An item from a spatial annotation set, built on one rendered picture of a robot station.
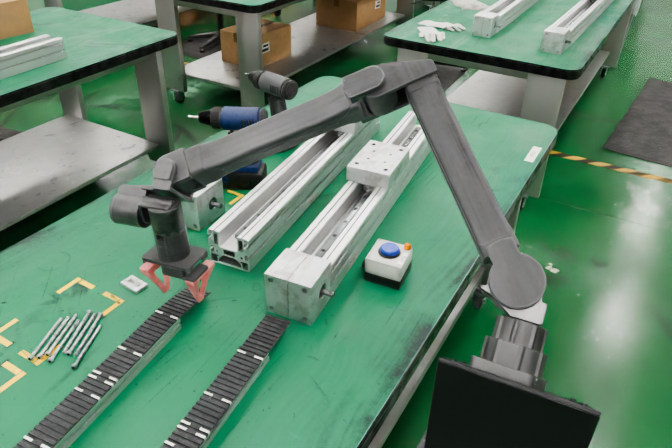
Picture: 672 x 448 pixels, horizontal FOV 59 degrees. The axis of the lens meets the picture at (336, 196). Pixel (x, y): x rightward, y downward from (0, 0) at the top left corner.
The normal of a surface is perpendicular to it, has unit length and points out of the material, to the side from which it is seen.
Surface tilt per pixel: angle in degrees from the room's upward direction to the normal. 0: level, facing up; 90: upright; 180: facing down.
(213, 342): 0
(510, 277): 45
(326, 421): 0
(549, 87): 90
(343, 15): 90
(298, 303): 90
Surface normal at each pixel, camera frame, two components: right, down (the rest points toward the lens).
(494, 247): -0.25, -0.27
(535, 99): -0.52, 0.44
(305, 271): 0.02, -0.85
